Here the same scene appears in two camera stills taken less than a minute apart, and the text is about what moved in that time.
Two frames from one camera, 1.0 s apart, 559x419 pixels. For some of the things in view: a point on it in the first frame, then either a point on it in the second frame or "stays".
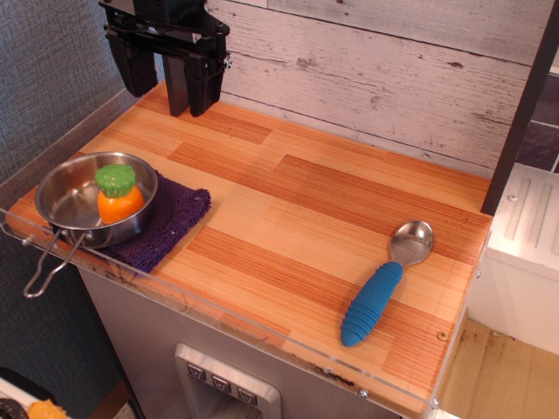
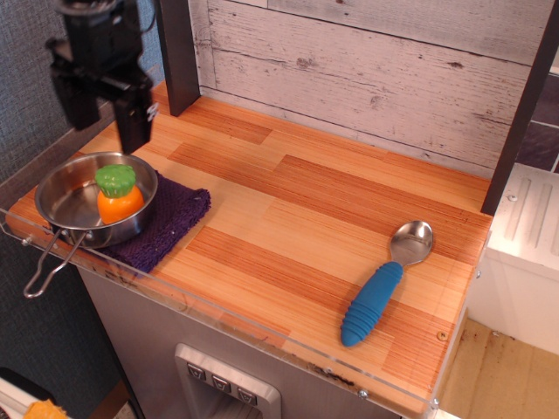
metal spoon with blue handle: (410, 241) stays
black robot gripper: (186, 25) to (103, 41)
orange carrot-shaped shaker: (119, 195) stays
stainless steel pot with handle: (67, 196) stays
